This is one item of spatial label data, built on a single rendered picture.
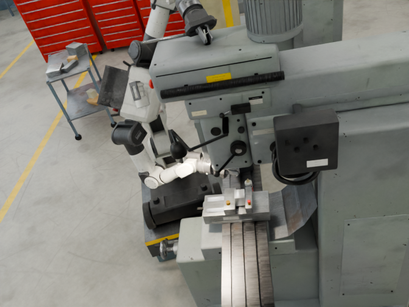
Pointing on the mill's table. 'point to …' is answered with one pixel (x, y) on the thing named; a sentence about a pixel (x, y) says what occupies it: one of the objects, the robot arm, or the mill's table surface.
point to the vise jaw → (230, 201)
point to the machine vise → (213, 215)
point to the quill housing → (212, 131)
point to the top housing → (212, 62)
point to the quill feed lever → (236, 147)
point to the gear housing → (264, 94)
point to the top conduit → (222, 84)
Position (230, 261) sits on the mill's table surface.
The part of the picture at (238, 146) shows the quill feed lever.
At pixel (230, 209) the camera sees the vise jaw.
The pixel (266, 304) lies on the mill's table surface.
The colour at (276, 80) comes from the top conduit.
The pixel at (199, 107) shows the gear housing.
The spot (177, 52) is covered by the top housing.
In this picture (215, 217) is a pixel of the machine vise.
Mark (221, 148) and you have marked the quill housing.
